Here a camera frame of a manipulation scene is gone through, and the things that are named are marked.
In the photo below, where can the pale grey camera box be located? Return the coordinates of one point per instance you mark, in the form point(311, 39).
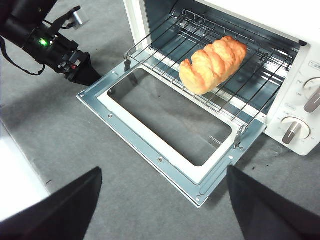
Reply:
point(78, 17)

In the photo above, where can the golden braided bread loaf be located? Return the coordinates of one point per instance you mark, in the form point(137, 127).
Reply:
point(212, 65)

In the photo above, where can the timer knob, beige grip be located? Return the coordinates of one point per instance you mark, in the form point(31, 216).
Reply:
point(293, 131)

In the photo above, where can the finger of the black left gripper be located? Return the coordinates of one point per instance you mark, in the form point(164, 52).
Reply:
point(85, 72)

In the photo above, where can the temperature knob, beige grip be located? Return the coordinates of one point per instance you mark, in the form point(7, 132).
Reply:
point(313, 98)

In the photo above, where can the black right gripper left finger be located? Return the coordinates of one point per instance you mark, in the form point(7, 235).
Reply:
point(57, 215)

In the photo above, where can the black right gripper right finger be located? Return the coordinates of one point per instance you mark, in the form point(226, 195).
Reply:
point(270, 215)

